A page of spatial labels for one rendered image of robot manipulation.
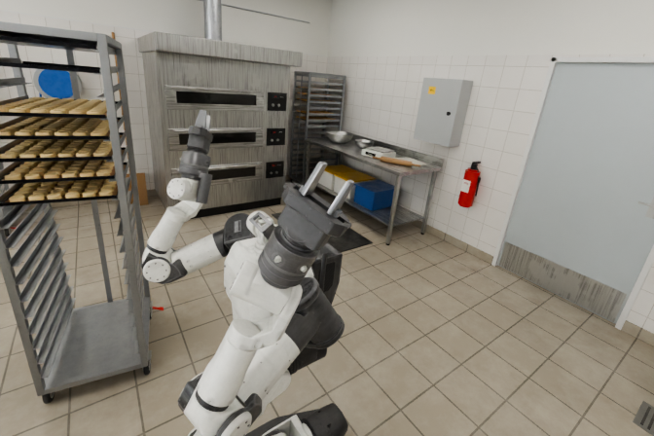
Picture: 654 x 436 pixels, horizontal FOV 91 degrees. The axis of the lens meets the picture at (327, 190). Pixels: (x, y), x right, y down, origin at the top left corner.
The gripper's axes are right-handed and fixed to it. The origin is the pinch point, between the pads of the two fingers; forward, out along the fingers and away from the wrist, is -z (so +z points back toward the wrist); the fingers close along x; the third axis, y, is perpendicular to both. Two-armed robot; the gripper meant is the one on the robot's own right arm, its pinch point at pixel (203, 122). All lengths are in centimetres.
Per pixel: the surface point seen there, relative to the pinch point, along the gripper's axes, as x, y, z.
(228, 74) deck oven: -253, 55, -112
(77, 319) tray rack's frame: -120, 85, 116
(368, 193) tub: -279, -132, -12
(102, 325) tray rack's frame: -115, 67, 116
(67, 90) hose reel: -270, 221, -61
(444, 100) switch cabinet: -211, -180, -120
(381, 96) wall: -317, -138, -152
